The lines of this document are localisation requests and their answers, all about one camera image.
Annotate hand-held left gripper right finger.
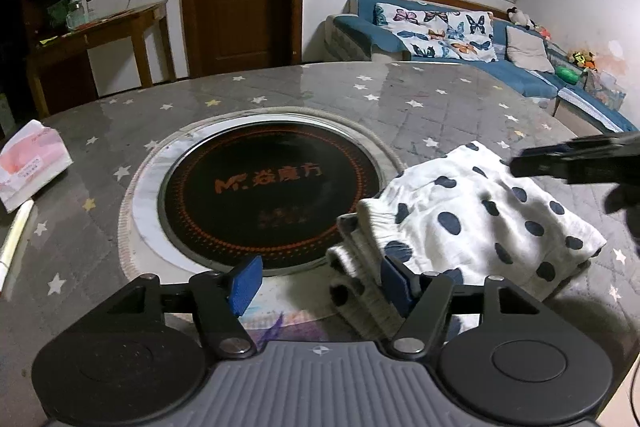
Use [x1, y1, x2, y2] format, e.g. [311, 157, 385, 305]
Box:
[380, 254, 544, 362]

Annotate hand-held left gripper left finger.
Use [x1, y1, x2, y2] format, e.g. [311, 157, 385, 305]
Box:
[101, 255, 265, 361]

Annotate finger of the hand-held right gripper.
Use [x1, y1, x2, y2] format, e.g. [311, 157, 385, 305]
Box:
[510, 134, 640, 186]

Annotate white navy polka dot pants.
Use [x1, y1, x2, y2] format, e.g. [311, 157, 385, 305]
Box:
[325, 141, 609, 341]

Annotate clear plastic bag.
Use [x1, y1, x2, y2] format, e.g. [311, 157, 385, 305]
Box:
[585, 69, 627, 108]

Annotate round black induction hob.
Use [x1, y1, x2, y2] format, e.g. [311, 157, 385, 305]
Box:
[118, 109, 406, 279]

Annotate blue fabric sofa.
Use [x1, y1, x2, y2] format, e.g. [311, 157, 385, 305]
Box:
[322, 0, 640, 134]

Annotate yellow orange toy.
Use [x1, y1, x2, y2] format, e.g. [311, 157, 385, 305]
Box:
[567, 49, 599, 72]

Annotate beige cushion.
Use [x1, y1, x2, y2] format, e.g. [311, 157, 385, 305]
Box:
[505, 26, 556, 74]

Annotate grey star print tablecloth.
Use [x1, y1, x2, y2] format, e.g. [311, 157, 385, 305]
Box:
[0, 61, 640, 427]

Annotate black white plush toy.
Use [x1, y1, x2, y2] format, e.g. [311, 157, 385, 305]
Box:
[507, 7, 536, 30]

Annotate butterfly print pillow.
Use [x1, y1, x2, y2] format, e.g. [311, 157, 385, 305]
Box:
[374, 2, 462, 60]
[444, 11, 500, 63]

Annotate white pen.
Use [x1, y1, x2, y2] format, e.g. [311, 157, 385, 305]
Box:
[0, 199, 36, 294]

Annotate pink white tissue pack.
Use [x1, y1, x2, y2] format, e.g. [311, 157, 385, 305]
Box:
[0, 119, 75, 214]

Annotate wooden side table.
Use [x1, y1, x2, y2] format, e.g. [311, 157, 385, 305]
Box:
[25, 0, 177, 118]

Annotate clear glass jar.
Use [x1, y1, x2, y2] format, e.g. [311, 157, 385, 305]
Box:
[65, 0, 99, 32]

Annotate black cable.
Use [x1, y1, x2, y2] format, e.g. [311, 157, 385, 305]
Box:
[627, 356, 640, 410]

